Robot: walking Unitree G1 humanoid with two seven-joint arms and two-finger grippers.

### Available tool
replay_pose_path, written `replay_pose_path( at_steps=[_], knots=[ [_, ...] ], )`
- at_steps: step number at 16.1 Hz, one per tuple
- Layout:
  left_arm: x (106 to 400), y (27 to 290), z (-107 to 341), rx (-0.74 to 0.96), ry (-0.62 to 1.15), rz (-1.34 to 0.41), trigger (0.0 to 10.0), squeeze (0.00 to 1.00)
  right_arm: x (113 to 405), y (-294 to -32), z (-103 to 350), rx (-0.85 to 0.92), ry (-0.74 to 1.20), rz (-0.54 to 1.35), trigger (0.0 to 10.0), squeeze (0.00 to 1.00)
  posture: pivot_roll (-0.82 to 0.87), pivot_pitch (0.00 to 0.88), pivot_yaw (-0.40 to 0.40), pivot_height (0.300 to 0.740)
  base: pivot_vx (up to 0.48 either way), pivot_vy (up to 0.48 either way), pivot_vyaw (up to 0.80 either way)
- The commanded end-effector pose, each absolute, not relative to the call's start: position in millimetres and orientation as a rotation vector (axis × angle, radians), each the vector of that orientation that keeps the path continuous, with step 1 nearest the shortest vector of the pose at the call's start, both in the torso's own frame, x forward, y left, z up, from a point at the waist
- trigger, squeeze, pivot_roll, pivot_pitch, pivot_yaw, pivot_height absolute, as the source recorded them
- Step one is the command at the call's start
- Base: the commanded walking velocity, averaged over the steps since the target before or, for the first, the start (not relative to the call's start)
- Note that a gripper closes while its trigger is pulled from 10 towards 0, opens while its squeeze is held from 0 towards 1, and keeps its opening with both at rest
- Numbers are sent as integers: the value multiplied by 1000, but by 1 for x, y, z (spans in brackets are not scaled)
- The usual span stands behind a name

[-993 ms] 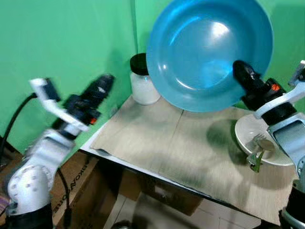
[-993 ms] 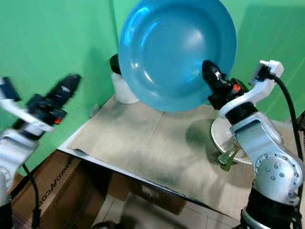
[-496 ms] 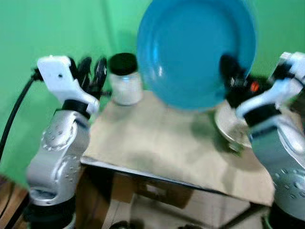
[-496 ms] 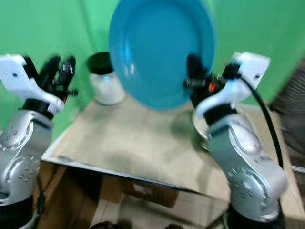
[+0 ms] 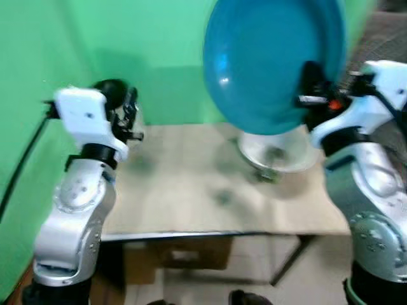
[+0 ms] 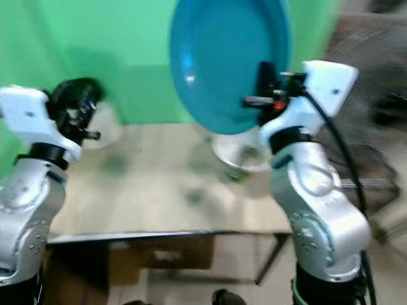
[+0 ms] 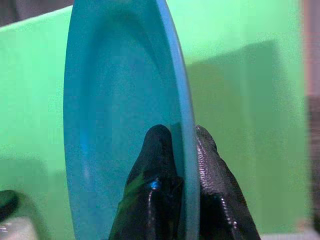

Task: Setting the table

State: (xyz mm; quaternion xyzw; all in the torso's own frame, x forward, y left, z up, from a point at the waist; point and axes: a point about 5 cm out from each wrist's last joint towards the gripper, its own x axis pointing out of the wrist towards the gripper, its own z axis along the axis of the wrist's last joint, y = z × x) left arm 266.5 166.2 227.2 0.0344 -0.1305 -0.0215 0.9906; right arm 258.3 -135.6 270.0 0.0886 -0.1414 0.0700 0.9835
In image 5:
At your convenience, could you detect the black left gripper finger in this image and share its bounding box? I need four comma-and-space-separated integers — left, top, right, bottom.
93, 79, 127, 110
123, 87, 140, 129

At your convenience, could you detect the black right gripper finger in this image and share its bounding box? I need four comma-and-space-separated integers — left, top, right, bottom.
301, 60, 326, 97

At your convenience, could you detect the blue round plate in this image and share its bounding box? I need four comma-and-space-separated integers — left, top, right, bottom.
203, 0, 348, 136

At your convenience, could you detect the grey mesh chair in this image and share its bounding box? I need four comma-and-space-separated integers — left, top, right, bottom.
343, 11, 407, 86

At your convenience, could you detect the brown cardboard box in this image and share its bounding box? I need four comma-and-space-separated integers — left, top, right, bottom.
123, 236, 233, 273

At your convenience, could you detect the black right robot foot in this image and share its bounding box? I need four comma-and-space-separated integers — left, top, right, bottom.
228, 289, 275, 305

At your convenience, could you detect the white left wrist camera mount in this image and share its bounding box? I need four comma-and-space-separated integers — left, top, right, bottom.
53, 87, 129, 161

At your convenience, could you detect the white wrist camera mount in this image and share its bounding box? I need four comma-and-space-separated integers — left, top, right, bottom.
310, 60, 407, 151
53, 87, 129, 161

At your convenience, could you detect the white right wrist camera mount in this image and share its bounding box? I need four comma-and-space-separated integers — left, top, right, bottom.
310, 60, 407, 151

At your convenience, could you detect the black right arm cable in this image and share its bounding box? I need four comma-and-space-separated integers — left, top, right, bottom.
369, 86, 407, 139

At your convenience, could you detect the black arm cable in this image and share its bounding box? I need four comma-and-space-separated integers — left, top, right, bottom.
369, 86, 407, 139
0, 100, 59, 224

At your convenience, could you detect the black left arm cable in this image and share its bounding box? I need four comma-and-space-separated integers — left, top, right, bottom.
0, 100, 59, 224

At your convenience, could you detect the metal table frame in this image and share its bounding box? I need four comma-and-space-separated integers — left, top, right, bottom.
100, 229, 352, 288

